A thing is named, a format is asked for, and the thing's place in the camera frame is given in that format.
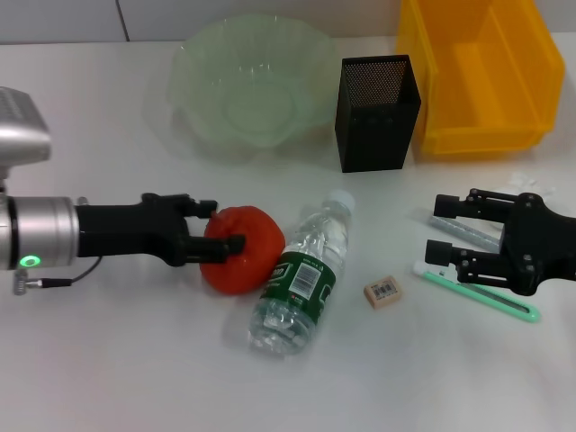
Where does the beige eraser with barcode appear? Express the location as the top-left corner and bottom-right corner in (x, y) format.
(363, 276), (404, 310)

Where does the grey marker pen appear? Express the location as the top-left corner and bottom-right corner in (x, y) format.
(427, 215), (502, 253)

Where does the mint green utility knife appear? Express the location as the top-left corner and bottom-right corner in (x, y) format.
(412, 262), (541, 323)

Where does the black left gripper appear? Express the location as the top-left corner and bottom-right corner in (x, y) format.
(76, 193), (247, 267)

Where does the red-orange toy fruit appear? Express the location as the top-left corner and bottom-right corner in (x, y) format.
(199, 205), (286, 296)

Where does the green glass fruit plate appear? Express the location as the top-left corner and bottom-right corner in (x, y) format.
(168, 13), (337, 149)

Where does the black mesh pen holder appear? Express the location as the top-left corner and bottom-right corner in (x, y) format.
(334, 54), (422, 174)

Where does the clear green-label water bottle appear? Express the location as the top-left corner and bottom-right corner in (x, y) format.
(248, 188), (356, 356)

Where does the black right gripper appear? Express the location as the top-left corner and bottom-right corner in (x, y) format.
(425, 187), (576, 297)

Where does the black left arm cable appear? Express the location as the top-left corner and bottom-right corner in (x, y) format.
(39, 257), (104, 289)

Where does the yellow plastic bin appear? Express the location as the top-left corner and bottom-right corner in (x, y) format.
(394, 0), (566, 157)

